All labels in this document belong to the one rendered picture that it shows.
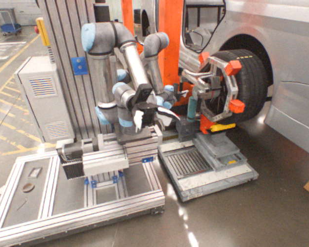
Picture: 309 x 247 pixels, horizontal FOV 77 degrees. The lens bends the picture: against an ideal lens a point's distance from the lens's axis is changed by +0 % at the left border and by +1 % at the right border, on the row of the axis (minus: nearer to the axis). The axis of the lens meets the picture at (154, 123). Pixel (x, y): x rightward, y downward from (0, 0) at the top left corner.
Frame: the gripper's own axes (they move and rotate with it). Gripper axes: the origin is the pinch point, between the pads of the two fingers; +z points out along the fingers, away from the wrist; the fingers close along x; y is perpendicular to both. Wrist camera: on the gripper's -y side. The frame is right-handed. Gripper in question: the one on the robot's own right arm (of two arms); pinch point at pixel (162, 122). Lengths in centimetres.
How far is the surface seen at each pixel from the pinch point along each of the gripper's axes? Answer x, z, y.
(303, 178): -188, 6, 99
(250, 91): -107, -37, 14
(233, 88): -96, -44, 13
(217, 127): -107, -55, 56
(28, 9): -11, -1420, 44
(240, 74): -101, -46, 3
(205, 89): -77, -53, 16
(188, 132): -106, -88, 82
